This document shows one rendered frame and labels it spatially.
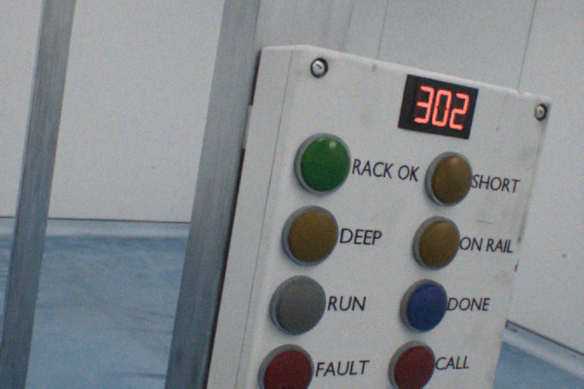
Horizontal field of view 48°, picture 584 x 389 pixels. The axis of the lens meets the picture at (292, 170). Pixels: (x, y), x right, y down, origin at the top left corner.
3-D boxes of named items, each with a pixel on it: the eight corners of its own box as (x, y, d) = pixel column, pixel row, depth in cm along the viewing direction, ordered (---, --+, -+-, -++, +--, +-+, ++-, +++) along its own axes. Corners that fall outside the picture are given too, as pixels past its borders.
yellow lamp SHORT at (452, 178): (470, 207, 36) (481, 158, 36) (431, 204, 35) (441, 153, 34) (461, 205, 37) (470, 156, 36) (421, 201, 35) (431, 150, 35)
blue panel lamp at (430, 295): (445, 332, 37) (454, 286, 36) (406, 333, 35) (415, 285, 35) (436, 327, 37) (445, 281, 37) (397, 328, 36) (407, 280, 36)
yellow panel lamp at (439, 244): (458, 271, 36) (467, 222, 36) (418, 269, 35) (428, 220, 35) (448, 267, 37) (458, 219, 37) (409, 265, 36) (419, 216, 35)
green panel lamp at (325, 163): (348, 196, 32) (358, 141, 32) (299, 191, 31) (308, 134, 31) (340, 193, 33) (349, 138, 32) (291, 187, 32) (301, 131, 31)
